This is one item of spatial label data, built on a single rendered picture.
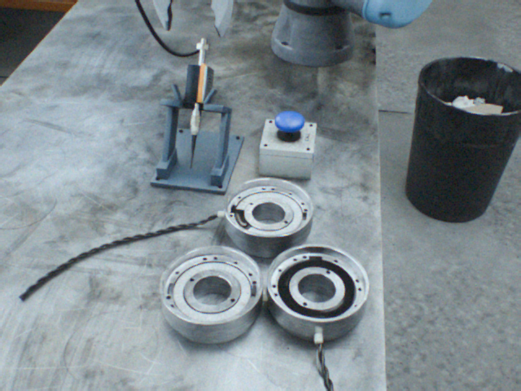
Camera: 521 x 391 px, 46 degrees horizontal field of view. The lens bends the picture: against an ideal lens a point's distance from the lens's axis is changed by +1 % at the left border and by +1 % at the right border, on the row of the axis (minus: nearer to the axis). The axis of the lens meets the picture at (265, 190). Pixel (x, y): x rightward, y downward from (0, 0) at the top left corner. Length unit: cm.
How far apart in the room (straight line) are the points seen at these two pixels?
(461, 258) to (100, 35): 123
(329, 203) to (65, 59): 56
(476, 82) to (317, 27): 108
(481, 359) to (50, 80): 122
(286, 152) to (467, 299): 111
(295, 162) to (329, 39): 33
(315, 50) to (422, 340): 90
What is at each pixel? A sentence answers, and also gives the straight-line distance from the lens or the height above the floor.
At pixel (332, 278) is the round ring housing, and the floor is 83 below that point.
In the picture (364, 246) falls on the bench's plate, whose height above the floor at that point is 80.
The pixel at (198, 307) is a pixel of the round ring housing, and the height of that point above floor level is 83.
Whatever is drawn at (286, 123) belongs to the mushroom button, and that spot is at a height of 87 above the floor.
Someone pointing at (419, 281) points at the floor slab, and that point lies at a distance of 182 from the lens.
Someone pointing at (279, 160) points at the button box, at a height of 83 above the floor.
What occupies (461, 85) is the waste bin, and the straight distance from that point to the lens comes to 207.
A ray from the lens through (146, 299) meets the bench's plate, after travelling 68.
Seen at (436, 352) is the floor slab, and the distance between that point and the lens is 168.
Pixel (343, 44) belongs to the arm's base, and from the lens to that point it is 110.
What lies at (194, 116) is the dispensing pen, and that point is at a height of 88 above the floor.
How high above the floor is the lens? 131
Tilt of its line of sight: 40 degrees down
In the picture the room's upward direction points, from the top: 2 degrees clockwise
